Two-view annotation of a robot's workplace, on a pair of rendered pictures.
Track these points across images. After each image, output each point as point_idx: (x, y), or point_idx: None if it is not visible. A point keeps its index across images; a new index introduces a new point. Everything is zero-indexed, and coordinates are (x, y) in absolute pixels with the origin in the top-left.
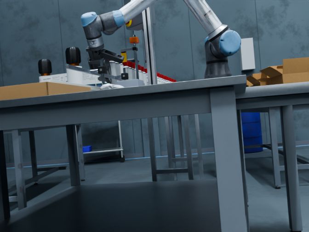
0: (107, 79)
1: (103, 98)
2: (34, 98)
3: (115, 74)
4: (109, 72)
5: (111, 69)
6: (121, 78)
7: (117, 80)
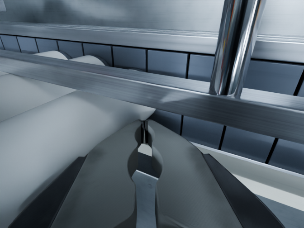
0: (202, 154)
1: None
2: None
3: (58, 118)
4: (131, 180)
5: (26, 183)
6: (54, 60)
7: (54, 92)
